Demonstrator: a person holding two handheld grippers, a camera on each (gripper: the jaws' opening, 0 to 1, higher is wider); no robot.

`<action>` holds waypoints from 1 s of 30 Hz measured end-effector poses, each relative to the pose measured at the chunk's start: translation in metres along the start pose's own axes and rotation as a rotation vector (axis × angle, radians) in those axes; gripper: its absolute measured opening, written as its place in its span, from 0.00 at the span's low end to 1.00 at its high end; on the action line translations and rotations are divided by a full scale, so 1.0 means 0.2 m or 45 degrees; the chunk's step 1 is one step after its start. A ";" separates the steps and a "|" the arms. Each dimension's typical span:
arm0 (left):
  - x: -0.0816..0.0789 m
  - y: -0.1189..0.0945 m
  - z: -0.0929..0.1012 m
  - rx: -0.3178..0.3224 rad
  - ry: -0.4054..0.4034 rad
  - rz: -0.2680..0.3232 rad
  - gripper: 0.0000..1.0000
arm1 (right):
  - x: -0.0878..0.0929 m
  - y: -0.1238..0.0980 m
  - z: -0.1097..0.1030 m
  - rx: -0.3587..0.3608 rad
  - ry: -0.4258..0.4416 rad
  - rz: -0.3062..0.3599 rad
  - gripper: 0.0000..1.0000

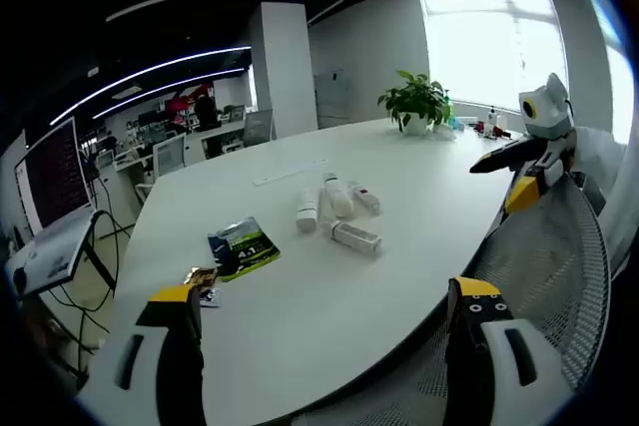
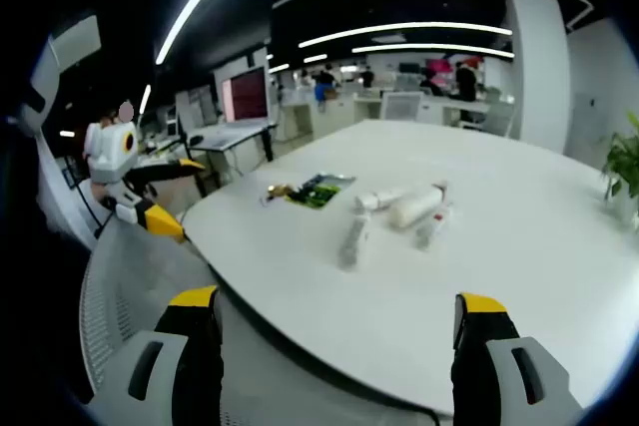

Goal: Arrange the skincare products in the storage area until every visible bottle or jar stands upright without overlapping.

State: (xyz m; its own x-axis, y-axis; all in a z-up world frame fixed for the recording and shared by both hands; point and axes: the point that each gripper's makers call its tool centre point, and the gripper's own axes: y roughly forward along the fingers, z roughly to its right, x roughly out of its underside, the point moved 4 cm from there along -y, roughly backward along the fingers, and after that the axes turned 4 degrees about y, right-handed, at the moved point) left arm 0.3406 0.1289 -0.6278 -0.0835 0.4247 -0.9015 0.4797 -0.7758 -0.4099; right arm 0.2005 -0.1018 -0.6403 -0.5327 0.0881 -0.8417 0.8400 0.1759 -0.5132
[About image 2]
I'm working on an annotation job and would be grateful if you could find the white mesh office chair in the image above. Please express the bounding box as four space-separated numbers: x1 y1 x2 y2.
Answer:
78 218 453 426

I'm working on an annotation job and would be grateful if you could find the white chest-worn device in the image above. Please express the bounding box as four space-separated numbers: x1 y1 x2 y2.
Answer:
19 13 103 134

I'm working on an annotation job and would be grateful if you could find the grey background office chair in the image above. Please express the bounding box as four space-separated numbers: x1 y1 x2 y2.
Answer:
481 99 518 138

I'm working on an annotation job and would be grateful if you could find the black-legged standing desk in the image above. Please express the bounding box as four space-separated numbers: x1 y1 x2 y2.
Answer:
187 119 279 188

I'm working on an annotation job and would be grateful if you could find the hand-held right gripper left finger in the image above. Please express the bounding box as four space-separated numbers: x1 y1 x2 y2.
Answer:
92 284 225 426

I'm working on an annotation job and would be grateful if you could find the potted green plant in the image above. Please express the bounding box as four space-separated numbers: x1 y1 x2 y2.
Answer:
601 111 639 227

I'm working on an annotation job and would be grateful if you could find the green black skincare sachet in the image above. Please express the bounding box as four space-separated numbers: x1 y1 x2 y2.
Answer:
285 184 343 212

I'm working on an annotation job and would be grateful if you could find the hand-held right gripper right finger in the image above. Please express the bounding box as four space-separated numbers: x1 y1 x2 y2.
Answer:
450 291 585 426

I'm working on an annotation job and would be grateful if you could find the red wall banner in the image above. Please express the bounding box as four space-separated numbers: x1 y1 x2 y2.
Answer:
426 57 485 76

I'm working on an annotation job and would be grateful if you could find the silver blue skincare sachet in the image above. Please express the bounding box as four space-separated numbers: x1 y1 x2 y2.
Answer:
299 173 357 194

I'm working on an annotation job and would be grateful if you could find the white skincare tube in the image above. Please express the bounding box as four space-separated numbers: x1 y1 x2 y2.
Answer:
386 180 449 230

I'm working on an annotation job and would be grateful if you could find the white background office chair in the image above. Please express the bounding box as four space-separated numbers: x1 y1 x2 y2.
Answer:
381 91 424 122

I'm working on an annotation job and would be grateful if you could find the white ceiling light strip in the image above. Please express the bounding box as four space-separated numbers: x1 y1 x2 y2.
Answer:
351 44 515 59
299 21 514 48

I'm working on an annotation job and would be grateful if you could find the white office desk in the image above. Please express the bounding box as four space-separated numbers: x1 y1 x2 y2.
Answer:
276 95 356 144
351 92 493 129

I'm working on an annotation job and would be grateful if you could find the red-collared clear-capped skincare bottle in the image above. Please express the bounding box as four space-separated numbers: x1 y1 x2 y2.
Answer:
412 199 454 251

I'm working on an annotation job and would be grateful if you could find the large monitor screen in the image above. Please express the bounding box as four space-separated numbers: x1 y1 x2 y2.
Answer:
213 64 274 123

